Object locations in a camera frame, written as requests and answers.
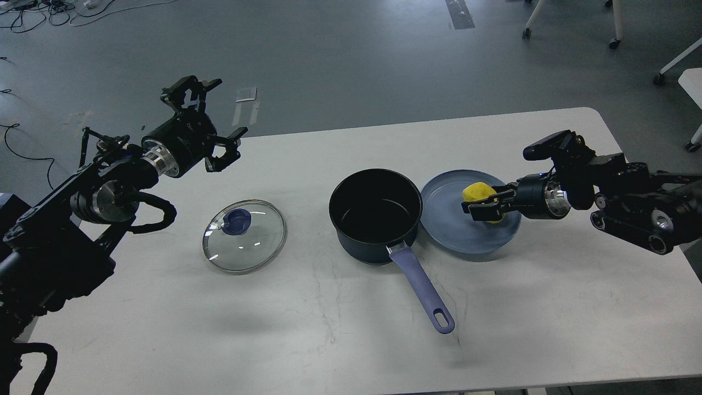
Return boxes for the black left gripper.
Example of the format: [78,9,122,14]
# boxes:
[142,76,248,178]

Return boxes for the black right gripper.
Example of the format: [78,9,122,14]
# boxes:
[461,173,571,223]

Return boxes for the yellow potato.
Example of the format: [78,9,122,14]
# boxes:
[461,182,505,224]

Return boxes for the glass lid blue knob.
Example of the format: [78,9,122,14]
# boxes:
[202,199,287,275]

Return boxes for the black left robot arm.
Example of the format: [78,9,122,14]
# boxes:
[2,75,247,352]

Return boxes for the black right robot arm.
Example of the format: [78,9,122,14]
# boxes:
[461,130,701,255]

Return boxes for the blue round plate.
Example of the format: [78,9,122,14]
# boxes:
[421,170,522,255]

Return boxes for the black box left edge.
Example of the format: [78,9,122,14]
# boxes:
[1,193,31,241]

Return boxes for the white chair legs with casters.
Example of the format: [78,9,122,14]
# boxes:
[522,0,626,50]

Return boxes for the white chair right edge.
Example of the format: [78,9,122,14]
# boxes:
[653,38,701,153]

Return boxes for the dark blue saucepan purple handle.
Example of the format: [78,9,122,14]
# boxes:
[328,168,455,334]

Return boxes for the black cable on floor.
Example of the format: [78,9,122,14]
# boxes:
[0,125,56,190]

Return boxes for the tangled cables top left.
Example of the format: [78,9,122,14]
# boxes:
[0,0,176,33]

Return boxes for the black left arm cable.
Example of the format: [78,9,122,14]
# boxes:
[0,192,178,395]

